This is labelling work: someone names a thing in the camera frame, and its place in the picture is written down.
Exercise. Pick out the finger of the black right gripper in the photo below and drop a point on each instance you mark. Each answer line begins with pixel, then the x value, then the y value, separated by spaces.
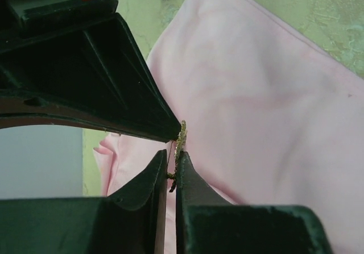
pixel 15 113

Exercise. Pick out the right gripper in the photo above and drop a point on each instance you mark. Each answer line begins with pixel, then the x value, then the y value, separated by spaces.
pixel 94 67

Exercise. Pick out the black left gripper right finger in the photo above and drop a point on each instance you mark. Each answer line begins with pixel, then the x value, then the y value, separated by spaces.
pixel 207 223

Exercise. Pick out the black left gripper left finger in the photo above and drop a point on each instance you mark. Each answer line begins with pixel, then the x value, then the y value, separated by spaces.
pixel 131 220

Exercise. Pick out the gold rhinestone brooch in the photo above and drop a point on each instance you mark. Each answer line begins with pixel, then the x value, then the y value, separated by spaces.
pixel 179 147

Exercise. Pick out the pink garment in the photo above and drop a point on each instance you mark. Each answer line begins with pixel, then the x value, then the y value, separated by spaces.
pixel 271 118

